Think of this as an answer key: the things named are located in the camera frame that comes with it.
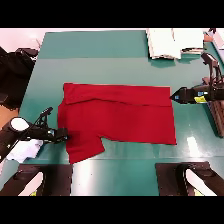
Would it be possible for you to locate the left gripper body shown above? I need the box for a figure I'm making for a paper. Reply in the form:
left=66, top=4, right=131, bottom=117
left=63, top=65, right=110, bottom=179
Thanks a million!
left=49, top=127, right=70, bottom=144

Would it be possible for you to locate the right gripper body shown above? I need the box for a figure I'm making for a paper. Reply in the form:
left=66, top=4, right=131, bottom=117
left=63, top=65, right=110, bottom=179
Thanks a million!
left=175, top=85, right=203, bottom=105

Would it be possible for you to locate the red T-shirt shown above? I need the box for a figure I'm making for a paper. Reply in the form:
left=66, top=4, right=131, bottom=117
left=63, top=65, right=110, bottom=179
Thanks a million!
left=57, top=82, right=178, bottom=165

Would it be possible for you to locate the white garment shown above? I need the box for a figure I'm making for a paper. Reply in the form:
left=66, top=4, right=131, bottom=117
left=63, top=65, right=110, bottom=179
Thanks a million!
left=171, top=28, right=205, bottom=52
left=6, top=138, right=45, bottom=164
left=146, top=28, right=183, bottom=61

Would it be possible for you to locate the black garment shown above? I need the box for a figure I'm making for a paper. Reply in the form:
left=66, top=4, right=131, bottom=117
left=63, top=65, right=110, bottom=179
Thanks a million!
left=0, top=46, right=38, bottom=111

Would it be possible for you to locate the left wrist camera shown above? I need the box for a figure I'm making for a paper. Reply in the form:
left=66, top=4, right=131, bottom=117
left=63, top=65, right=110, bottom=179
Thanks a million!
left=34, top=106, right=55, bottom=130

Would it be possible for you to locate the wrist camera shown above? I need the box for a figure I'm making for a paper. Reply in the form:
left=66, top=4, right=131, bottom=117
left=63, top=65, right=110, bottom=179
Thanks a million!
left=34, top=106, right=55, bottom=130
left=200, top=52, right=224, bottom=88

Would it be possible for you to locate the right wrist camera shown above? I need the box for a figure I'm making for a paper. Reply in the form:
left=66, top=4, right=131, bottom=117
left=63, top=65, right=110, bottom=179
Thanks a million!
left=200, top=52, right=224, bottom=88

